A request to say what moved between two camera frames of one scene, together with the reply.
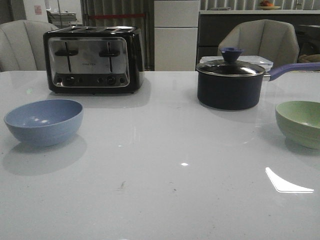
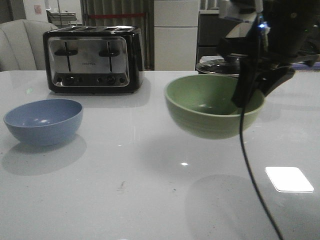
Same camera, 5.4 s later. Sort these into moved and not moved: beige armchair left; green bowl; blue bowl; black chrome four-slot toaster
Moved: green bowl
Not moved: beige armchair left; black chrome four-slot toaster; blue bowl
